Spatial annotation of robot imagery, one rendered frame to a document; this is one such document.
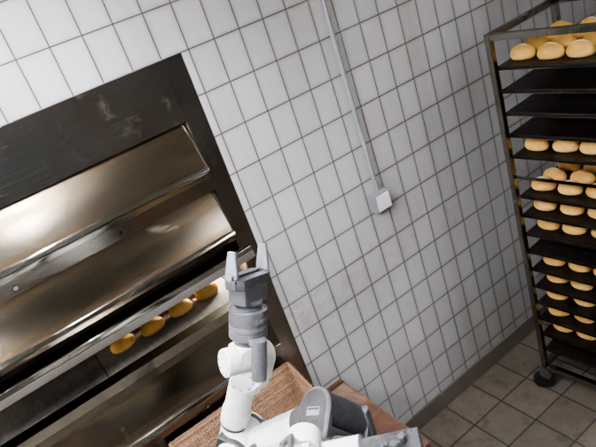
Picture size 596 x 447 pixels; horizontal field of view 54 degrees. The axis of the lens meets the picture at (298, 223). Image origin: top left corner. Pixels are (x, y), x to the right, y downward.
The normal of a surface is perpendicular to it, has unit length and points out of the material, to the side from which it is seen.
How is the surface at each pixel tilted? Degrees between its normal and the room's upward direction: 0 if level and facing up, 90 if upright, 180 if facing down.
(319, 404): 34
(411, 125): 90
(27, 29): 90
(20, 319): 70
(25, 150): 90
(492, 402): 0
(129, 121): 90
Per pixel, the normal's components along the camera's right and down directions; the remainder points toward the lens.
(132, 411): 0.40, -0.11
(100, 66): 0.54, 0.20
